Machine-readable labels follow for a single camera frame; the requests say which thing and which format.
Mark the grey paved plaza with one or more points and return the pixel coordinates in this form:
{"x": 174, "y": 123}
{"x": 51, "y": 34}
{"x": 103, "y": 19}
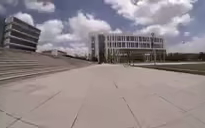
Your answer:
{"x": 103, "y": 96}

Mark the white glazed building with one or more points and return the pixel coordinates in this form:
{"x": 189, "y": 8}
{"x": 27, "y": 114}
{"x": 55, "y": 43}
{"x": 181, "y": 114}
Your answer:
{"x": 130, "y": 46}

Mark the lamp pole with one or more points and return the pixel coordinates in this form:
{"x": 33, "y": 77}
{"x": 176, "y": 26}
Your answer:
{"x": 153, "y": 46}

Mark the grass strip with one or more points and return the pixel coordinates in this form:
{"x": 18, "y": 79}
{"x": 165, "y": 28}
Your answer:
{"x": 186, "y": 68}

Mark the dark banded building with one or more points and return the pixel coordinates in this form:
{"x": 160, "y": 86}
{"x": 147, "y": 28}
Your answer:
{"x": 20, "y": 35}

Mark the row of trees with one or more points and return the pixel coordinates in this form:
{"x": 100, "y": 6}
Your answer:
{"x": 190, "y": 56}

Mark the wide concrete steps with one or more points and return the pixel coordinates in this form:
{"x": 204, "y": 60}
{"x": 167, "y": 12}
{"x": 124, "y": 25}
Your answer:
{"x": 13, "y": 66}

